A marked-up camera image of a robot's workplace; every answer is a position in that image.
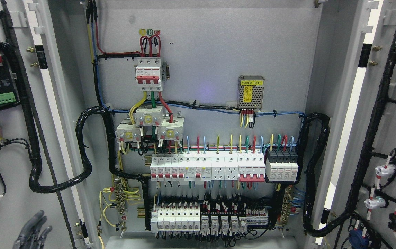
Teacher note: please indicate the brass ground bar left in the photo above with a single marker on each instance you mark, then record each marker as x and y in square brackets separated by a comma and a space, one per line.
[120, 203]

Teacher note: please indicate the main red handle breaker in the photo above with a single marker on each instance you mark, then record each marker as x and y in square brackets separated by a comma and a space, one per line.
[149, 74]

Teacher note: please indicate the white current transformer right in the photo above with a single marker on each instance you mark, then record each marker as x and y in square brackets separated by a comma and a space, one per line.
[171, 131]

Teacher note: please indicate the white current transformer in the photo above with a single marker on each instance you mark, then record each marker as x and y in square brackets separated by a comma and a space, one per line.
[128, 132]
[171, 131]
[149, 116]

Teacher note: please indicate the black white surge protector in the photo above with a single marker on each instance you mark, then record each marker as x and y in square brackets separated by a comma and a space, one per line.
[282, 167]

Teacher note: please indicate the brass ground bar right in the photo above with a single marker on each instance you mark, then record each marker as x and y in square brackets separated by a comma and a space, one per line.
[286, 206]

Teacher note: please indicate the red handle circuit breaker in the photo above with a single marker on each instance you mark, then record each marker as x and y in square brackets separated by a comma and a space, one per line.
[251, 167]

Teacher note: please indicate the perforated metal power supply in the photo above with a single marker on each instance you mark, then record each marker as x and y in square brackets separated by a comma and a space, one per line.
[250, 92]

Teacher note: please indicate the grey cabinet door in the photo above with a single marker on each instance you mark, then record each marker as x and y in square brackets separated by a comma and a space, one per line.
[353, 82]
[20, 203]

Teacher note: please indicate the brass ground bar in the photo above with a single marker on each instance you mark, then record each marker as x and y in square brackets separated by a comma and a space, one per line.
[120, 203]
[286, 206]

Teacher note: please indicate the white miniature breaker row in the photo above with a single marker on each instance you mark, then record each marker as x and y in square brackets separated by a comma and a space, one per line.
[182, 167]

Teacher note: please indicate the lower relay terminal row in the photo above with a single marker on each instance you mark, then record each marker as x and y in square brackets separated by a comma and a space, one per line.
[231, 218]

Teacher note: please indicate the white double socket module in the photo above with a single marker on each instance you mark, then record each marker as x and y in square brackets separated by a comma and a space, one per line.
[224, 167]

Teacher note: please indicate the white current transformer middle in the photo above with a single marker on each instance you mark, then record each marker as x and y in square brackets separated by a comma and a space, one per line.
[149, 116]

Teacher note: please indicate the lower white breaker row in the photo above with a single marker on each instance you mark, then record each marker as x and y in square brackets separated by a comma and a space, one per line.
[176, 217]

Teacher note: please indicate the grey robotic left hand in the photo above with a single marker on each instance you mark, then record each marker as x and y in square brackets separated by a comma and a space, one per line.
[30, 236]

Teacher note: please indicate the white current transformer left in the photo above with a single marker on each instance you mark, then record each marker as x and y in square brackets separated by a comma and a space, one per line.
[128, 132]

